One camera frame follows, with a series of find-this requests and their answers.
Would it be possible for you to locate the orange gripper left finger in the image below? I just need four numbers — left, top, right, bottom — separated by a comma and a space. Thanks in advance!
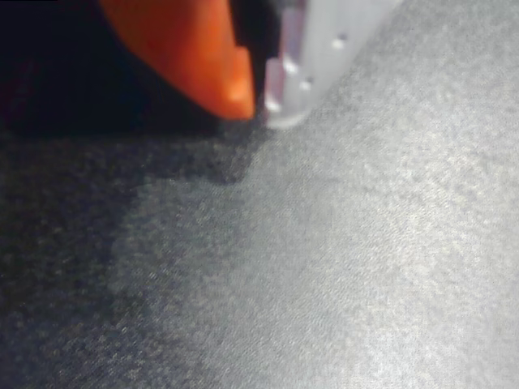
97, 0, 257, 121

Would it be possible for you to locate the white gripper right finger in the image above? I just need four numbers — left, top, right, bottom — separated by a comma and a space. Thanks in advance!
264, 0, 401, 130

